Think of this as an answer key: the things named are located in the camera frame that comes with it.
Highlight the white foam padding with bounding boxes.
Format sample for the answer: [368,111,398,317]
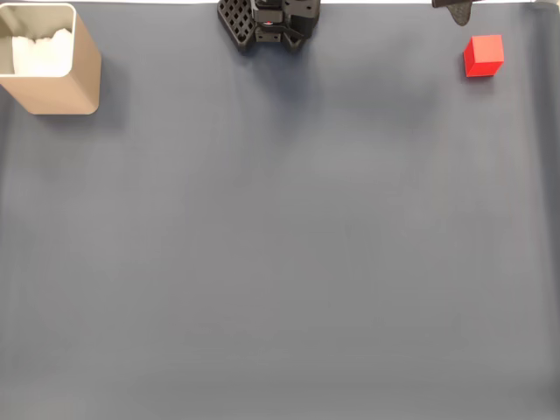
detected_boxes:
[11,26,74,77]

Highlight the beige open box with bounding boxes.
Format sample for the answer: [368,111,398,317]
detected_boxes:
[0,3,102,116]

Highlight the grey table mat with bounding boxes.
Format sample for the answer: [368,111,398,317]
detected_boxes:
[0,2,560,420]

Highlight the red cube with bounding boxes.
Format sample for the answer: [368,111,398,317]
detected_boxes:
[463,34,506,79]

